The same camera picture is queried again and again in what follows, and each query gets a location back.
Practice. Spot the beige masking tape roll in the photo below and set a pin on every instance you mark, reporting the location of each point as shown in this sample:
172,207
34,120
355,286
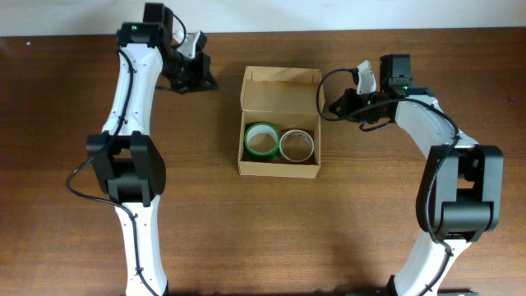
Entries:
296,146

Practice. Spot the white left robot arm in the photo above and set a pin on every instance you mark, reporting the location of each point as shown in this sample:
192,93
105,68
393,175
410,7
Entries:
127,165

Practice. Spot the brown cardboard box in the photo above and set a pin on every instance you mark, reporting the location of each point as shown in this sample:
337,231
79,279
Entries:
286,98

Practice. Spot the green tape roll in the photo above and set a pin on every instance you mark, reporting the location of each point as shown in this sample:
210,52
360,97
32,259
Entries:
262,140

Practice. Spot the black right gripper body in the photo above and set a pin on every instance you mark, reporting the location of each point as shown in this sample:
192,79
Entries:
356,101

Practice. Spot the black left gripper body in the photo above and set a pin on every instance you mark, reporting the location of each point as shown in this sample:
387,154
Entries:
186,72

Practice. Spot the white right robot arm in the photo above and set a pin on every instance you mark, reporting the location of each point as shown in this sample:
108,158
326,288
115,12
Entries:
459,198

